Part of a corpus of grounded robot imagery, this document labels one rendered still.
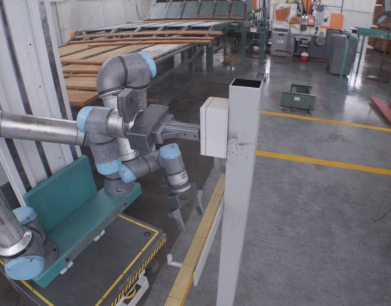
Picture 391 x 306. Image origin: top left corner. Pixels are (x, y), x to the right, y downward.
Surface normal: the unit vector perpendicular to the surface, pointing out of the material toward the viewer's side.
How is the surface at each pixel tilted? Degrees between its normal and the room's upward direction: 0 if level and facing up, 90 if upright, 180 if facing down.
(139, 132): 10
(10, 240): 89
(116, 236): 0
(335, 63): 96
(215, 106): 0
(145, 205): 0
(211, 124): 90
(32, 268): 97
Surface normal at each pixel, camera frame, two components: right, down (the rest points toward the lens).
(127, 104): 0.95, 0.14
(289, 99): -0.31, 0.49
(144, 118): -0.07, -0.77
